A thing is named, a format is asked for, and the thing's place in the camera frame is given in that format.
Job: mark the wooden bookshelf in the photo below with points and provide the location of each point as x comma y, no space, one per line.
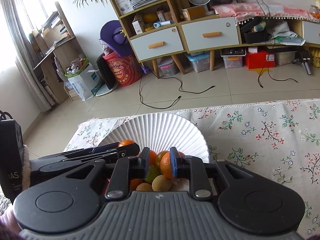
65,55

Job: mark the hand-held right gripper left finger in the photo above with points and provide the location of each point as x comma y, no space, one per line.
146,162

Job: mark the red box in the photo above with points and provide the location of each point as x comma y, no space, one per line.
257,60

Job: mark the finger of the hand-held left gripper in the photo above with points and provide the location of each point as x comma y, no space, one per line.
110,146
130,151

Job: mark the clear storage box blue lid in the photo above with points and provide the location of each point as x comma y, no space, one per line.
198,63

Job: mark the purple plush toy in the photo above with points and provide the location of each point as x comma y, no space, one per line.
112,32

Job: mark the white ribbed plate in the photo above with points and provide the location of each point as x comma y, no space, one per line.
162,130

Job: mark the black handheld device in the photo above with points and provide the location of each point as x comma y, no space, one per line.
306,66

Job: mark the yellow round object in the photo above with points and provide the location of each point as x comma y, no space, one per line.
150,18

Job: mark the yellow egg carton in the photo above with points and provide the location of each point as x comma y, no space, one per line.
315,57

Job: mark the white printed box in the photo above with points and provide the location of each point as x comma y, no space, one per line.
123,5

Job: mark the pink floral cloth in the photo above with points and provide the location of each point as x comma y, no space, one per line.
250,10

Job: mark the black bag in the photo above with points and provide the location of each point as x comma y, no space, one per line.
255,37

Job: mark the cardboard tube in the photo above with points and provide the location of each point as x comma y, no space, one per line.
181,0

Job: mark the small white carton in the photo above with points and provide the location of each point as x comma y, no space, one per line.
138,26

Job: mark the low cabinet white drawer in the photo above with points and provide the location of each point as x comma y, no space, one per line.
311,32

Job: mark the grey curtain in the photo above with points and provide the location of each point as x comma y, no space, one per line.
25,67

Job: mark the floral tablecloth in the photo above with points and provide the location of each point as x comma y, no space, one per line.
262,142

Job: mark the cardboard box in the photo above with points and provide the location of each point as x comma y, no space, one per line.
193,13

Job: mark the clear jar of oranges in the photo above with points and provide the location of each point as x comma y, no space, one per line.
315,13

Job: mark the white plastic bags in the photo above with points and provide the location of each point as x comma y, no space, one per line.
282,32

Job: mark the clear plastic box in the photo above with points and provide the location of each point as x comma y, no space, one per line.
285,58

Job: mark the orange white small boxes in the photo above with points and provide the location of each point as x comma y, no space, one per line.
162,16

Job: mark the white paper bag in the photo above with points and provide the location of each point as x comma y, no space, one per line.
85,82

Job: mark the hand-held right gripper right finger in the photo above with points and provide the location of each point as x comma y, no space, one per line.
173,162

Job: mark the blue white thermometer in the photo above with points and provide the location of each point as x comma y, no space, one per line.
157,25

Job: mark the green tomato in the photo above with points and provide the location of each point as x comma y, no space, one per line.
152,174

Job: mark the black panel on white base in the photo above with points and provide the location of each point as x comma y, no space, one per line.
106,72

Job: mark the red bucket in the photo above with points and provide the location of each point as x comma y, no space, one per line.
122,72

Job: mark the low wooden cabinet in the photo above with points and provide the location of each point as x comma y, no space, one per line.
296,27

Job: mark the white plush toy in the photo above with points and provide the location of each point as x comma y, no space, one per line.
75,66

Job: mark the clear storage box orange latch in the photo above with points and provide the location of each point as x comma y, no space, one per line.
232,60

